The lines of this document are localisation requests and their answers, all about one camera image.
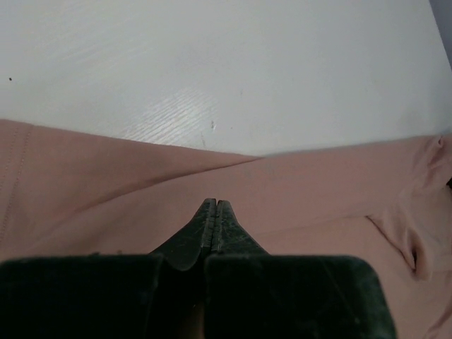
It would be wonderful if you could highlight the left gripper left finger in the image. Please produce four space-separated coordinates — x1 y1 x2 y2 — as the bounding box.
1 199 216 338

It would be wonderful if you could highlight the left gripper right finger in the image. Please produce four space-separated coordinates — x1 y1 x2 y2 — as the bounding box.
204 201 396 338

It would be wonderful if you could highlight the pink t shirt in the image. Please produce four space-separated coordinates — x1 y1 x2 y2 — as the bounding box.
1 120 451 338

